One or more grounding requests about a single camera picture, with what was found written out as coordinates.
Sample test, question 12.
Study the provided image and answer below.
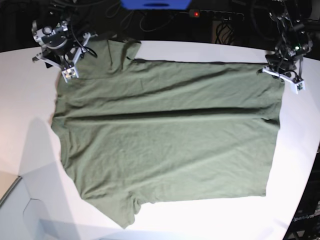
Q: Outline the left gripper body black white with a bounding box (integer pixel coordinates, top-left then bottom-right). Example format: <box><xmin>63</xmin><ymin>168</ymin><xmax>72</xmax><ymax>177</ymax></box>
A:
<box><xmin>257</xmin><ymin>53</ymin><xmax>306</xmax><ymax>94</ymax></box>

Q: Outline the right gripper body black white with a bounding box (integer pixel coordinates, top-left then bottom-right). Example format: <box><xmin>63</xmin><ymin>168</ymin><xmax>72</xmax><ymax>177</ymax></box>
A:
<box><xmin>32</xmin><ymin>31</ymin><xmax>97</xmax><ymax>83</ymax></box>

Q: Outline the olive green t-shirt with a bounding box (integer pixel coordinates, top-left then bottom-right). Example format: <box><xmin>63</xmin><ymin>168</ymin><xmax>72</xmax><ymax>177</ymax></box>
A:
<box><xmin>51</xmin><ymin>40</ymin><xmax>285</xmax><ymax>228</ymax></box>

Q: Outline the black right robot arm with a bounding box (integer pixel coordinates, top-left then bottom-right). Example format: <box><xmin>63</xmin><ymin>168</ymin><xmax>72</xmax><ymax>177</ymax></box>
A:
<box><xmin>31</xmin><ymin>0</ymin><xmax>99</xmax><ymax>83</ymax></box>

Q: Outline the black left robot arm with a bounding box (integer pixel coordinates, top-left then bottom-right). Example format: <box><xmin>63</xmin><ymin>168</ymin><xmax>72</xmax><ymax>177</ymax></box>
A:
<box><xmin>257</xmin><ymin>0</ymin><xmax>313</xmax><ymax>94</ymax></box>

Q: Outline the blue box at table back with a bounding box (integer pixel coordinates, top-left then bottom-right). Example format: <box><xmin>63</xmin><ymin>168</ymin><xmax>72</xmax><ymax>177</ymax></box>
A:
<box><xmin>120</xmin><ymin>0</ymin><xmax>191</xmax><ymax>10</ymax></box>

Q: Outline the black power strip red light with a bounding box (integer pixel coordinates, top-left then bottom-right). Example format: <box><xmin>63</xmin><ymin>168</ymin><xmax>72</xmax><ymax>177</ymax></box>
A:
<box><xmin>188</xmin><ymin>9</ymin><xmax>245</xmax><ymax>22</ymax></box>

